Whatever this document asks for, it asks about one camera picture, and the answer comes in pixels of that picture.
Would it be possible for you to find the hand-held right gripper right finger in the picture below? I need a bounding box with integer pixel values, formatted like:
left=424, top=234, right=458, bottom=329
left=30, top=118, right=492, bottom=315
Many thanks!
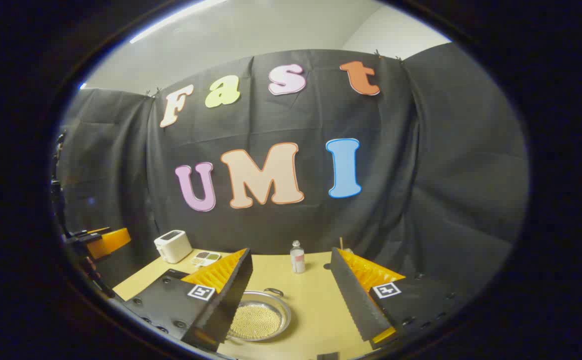
left=330, top=246, right=466, bottom=351

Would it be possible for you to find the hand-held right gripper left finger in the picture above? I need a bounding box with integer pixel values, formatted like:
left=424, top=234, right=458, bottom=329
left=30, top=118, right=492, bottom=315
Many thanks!
left=120, top=247, right=254, bottom=352

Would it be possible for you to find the steel pot with black handles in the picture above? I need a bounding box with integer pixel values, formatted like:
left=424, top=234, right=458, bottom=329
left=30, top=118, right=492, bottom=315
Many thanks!
left=227, top=287, right=292, bottom=343

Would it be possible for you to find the pile of soybeans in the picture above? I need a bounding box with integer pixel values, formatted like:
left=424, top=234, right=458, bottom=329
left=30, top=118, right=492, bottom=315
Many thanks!
left=231, top=304, right=282, bottom=341

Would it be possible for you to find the white toaster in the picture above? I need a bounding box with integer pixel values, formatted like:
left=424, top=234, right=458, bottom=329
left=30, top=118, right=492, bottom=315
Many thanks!
left=154, top=230, right=193, bottom=264

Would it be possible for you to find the clear bottle with pink label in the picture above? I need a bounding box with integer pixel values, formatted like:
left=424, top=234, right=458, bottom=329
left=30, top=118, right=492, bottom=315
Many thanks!
left=290, top=240, right=306, bottom=274

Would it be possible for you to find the camera on stand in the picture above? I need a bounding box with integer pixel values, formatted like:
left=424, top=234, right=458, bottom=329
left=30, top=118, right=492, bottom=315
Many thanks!
left=51, top=129, right=69, bottom=236

